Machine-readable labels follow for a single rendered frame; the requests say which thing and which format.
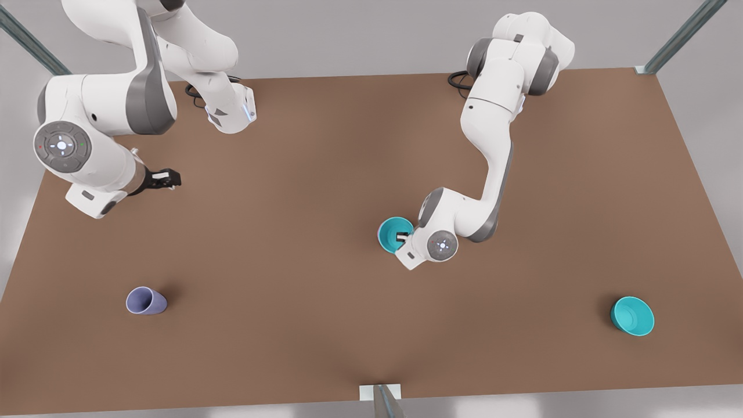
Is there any teal bowl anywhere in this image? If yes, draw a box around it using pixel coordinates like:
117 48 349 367
378 217 415 254
610 296 655 337

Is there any lavender cup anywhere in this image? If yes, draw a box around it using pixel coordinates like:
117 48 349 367
126 286 168 316

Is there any silver frame post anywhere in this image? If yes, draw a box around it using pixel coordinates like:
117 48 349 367
359 383 403 418
0 6 72 77
634 0 730 75

